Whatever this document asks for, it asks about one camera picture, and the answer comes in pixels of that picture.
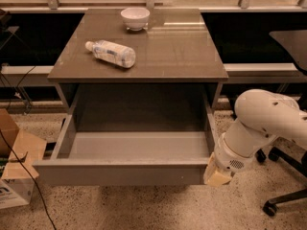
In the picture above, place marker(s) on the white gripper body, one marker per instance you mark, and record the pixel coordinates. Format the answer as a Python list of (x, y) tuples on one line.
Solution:
[(227, 158)]

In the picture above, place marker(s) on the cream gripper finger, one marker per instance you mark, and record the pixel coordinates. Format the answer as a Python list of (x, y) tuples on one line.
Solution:
[(210, 171), (217, 179)]

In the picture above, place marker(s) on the grey top drawer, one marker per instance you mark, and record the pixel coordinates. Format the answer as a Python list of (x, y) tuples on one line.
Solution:
[(133, 135)]

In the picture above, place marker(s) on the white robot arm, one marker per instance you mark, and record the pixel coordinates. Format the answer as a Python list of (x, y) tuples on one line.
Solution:
[(261, 118)]

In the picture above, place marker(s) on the grey drawer cabinet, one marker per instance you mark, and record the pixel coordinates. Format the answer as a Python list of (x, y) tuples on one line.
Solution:
[(175, 47)]

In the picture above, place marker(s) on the dark side table top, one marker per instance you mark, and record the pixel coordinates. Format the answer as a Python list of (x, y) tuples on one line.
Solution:
[(295, 43)]

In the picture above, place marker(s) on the clear plastic water bottle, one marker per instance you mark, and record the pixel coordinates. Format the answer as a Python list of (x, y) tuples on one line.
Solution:
[(114, 53)]

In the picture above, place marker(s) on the white ceramic bowl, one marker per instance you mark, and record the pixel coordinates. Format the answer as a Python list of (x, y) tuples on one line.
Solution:
[(135, 19)]

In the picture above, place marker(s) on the brown cardboard box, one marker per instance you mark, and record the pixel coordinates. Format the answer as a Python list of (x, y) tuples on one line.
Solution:
[(19, 149)]

